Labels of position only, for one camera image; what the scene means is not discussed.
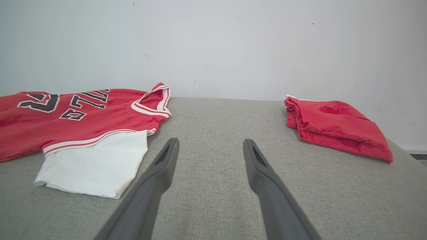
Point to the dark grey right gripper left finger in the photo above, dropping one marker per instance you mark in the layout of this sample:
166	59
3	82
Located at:
143	200

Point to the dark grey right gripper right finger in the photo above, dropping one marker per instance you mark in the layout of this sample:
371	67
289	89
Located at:
277	203

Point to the red jersey with white sleeves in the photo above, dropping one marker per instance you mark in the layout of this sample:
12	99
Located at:
100	123

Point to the red shorts with white trim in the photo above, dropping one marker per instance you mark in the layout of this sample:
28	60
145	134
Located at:
337	126

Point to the white baseboard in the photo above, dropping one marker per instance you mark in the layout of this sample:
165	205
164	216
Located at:
415	148

